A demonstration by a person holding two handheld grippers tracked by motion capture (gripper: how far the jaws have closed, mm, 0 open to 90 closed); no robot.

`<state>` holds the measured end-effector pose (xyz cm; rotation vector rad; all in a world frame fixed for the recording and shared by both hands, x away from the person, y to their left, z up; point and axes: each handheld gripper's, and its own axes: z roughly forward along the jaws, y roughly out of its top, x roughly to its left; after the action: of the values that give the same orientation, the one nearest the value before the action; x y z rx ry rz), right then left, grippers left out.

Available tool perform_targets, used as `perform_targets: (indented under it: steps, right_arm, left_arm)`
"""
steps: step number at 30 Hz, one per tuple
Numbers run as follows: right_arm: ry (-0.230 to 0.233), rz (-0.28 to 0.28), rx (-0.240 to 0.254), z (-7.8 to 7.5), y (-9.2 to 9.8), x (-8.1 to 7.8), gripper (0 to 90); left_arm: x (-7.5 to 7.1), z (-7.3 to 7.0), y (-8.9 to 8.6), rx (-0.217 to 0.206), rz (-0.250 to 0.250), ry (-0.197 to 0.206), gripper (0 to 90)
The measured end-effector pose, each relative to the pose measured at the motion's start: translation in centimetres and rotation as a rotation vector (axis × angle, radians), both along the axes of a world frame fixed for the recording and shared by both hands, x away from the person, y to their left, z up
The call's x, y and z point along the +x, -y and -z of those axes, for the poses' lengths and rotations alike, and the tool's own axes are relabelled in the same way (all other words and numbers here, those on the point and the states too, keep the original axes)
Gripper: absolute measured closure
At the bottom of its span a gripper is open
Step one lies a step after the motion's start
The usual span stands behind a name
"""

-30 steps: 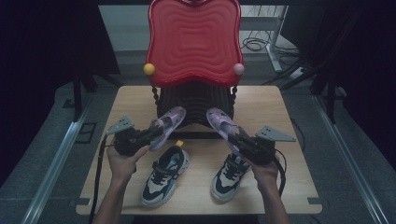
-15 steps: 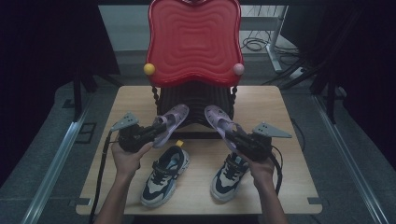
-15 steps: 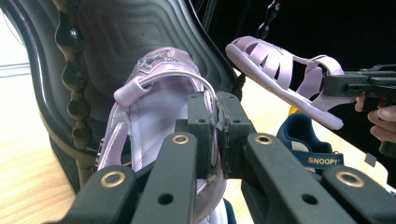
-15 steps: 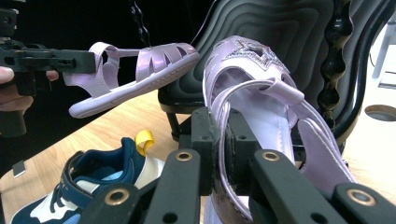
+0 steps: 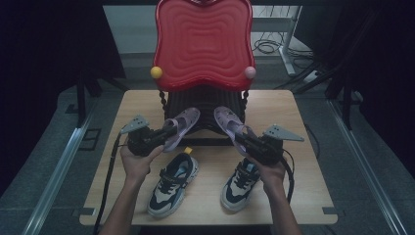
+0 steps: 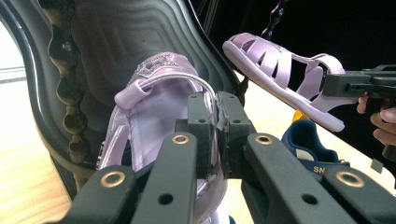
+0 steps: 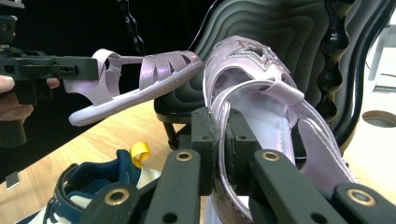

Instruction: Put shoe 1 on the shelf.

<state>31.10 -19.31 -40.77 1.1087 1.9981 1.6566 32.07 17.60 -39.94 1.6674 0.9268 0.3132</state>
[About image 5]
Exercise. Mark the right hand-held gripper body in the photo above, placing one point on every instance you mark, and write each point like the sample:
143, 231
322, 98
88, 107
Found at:
267, 150

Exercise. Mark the white power strip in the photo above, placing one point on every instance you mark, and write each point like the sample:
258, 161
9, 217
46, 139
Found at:
310, 76

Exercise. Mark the black metal stand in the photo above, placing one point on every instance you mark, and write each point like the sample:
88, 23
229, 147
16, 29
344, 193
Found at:
346, 101
81, 104

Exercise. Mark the black and white sneaker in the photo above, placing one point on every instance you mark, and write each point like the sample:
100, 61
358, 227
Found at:
169, 192
238, 192

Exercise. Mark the red and black shoe rack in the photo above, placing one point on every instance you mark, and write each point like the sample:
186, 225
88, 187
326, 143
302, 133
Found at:
204, 45

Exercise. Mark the person's right hand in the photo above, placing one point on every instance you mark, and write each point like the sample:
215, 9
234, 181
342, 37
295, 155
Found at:
274, 176

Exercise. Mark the person's left hand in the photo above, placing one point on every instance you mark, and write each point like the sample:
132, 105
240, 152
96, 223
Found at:
137, 166

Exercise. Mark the aluminium floor rail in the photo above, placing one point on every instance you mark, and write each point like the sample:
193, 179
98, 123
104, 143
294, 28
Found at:
62, 156
362, 163

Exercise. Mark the purple sandal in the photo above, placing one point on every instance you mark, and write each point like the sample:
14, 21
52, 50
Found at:
226, 120
186, 120

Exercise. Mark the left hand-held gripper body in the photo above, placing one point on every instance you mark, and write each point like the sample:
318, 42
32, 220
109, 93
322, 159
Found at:
140, 142

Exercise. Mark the white metal desk frame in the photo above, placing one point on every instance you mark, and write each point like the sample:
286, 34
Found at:
288, 42

